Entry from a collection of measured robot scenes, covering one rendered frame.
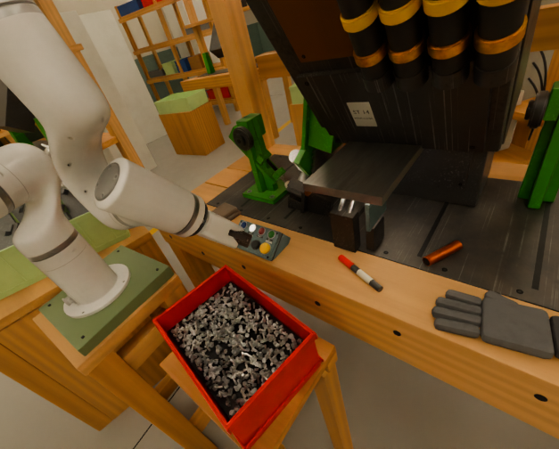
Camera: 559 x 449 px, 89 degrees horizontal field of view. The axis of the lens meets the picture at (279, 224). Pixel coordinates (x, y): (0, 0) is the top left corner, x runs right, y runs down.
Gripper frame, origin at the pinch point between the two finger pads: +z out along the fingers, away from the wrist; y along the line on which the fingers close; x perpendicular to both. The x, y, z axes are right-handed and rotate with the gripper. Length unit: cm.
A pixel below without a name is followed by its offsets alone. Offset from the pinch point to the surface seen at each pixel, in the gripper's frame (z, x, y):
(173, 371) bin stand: 1.0, -34.7, -5.2
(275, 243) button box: 10.0, 2.0, 2.0
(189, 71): 219, 285, -512
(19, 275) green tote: -10, -42, -88
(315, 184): -4.8, 14.3, 16.6
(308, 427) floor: 79, -63, 3
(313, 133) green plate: 4.2, 30.7, 4.7
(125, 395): 6, -53, -24
